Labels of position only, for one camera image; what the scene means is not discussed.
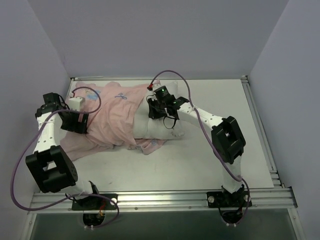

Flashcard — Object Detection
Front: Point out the purple cable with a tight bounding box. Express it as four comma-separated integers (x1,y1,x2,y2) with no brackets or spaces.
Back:
10,86,120,229
147,70,251,224

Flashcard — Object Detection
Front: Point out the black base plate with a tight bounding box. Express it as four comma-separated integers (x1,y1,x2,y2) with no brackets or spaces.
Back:
71,196,116,211
206,190,249,209

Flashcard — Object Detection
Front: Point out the blue pink printed pillowcase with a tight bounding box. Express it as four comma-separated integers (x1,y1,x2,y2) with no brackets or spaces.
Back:
60,81,166,161

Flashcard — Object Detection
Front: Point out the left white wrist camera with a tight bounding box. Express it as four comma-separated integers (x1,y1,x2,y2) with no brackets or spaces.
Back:
66,96,85,112

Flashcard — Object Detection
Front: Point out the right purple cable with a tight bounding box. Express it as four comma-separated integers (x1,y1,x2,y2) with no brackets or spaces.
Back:
147,70,251,224

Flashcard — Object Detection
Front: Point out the white pillow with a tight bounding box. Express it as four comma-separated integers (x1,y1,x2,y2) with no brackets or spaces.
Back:
127,84,185,140

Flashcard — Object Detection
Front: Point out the aluminium right side rail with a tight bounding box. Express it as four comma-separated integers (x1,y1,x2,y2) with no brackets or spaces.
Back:
240,75,285,188

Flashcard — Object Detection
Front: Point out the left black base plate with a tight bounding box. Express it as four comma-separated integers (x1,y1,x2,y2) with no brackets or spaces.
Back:
71,196,116,211

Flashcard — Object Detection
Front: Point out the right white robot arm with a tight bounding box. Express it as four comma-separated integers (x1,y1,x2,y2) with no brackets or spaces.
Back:
147,84,246,207

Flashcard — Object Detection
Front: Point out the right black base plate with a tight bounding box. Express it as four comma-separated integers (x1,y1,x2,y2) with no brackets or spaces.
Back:
206,190,249,209

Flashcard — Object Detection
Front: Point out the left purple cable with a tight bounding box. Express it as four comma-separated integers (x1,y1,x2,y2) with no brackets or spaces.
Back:
10,86,120,229

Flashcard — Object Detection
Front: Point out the aluminium back rail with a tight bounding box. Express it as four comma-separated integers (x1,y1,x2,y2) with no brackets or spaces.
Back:
70,75,249,82

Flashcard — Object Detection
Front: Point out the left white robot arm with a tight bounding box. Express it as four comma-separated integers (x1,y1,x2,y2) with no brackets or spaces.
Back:
25,92,101,210

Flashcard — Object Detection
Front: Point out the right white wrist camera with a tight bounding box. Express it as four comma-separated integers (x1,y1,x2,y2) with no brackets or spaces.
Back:
147,84,162,92

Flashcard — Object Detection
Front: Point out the aluminium front rail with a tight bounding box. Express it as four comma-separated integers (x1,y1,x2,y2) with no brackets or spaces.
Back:
30,187,298,214

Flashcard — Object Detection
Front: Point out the aluminium rail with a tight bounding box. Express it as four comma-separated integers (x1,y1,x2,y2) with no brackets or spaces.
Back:
70,75,249,82
30,187,298,214
240,75,285,188

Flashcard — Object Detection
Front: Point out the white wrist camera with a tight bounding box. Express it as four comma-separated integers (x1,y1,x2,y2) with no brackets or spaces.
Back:
147,84,162,92
66,96,85,112

